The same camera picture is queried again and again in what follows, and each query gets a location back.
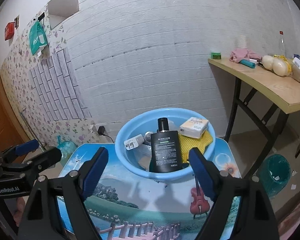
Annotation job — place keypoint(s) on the teal garbage bag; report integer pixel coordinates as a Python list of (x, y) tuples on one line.
[(67, 148)]

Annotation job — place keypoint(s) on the blue plastic basin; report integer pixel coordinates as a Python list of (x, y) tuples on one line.
[(148, 121)]

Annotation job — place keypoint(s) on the bagged grain packet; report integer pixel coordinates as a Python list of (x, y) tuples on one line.
[(296, 69)]

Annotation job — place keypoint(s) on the teal tube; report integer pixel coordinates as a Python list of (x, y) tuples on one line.
[(247, 63)]

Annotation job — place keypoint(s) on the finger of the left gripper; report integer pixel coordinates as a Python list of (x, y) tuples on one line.
[(22, 148), (40, 159)]

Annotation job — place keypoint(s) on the green hanging bag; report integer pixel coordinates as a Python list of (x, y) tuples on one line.
[(37, 38)]

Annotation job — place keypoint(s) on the white soap box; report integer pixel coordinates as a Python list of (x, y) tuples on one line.
[(193, 127)]

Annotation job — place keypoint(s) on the wooden side table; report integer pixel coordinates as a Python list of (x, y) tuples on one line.
[(265, 98)]

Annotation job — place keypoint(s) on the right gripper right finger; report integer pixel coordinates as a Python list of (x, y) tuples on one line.
[(255, 218)]

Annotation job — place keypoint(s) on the white power adapter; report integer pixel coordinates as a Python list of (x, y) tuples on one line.
[(134, 142)]

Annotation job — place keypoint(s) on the pink cloth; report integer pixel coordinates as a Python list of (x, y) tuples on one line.
[(244, 54)]

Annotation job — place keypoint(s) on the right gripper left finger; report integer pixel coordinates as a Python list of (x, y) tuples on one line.
[(41, 218)]

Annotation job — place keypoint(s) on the glass bottle red cap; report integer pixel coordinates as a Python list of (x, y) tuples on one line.
[(282, 46)]

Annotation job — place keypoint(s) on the cream bread bun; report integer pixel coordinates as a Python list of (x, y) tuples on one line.
[(280, 68), (267, 62)]

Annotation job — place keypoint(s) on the black lotion bottle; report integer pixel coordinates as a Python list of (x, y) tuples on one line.
[(166, 155)]

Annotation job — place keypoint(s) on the teal waste bin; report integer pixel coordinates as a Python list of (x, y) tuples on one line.
[(274, 174)]

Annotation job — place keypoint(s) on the red wall box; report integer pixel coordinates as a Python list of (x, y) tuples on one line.
[(9, 30)]

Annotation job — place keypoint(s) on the person left hand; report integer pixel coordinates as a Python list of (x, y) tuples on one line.
[(19, 211)]

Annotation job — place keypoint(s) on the yellow mesh bag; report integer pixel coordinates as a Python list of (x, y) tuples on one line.
[(195, 147)]

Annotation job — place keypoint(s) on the green small box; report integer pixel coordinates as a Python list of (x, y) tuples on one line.
[(216, 56)]

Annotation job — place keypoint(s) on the brown wooden door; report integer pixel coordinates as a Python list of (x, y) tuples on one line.
[(9, 135)]

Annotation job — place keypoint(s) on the clear plastic bottle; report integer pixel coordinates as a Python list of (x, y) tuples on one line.
[(144, 151)]

